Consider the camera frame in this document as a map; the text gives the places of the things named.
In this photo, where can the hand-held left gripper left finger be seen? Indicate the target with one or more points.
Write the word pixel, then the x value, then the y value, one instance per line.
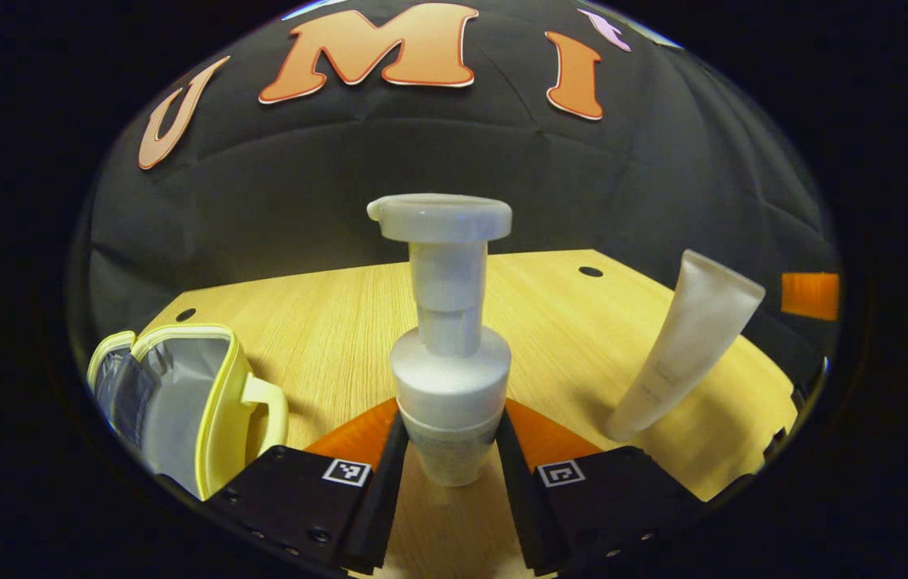
pixel 381 507

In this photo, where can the white pump bottle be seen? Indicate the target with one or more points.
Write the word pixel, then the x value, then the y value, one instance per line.
pixel 449 378

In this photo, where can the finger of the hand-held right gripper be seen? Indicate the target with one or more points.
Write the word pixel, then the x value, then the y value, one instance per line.
pixel 811 296

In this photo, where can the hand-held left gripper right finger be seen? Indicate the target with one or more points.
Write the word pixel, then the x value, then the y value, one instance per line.
pixel 526 507

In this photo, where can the small yellow suitcase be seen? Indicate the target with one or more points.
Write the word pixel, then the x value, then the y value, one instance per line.
pixel 180 402

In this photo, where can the black backdrop cloth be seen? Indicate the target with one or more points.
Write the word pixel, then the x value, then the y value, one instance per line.
pixel 301 201

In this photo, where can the white squeeze tube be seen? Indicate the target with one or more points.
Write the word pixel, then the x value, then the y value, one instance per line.
pixel 687 346

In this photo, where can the black table edge bracket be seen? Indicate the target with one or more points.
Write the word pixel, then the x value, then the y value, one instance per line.
pixel 776 446

